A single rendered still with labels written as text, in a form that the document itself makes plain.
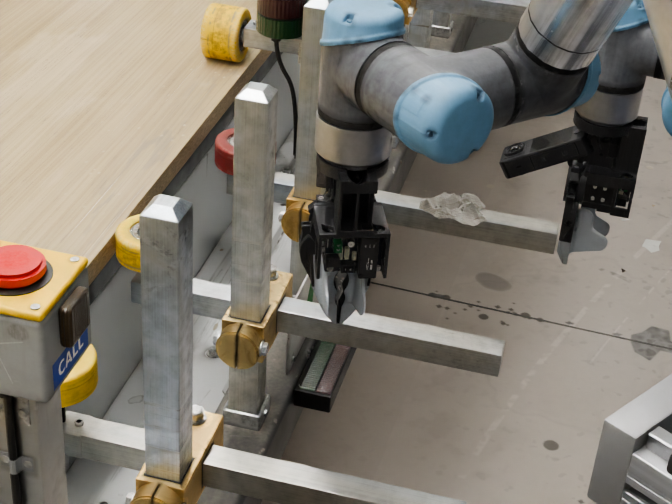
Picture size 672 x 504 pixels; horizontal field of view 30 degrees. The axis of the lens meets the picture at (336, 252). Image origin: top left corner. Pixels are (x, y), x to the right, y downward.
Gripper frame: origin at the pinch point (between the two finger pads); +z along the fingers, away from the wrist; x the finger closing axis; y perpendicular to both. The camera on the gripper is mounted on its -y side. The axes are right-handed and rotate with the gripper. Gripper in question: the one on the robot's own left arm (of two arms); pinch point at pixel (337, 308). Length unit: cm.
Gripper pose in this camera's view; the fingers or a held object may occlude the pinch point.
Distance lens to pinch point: 135.1
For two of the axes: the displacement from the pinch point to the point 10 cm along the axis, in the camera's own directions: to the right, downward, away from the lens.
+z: -0.6, 8.4, 5.3
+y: 1.2, 5.4, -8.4
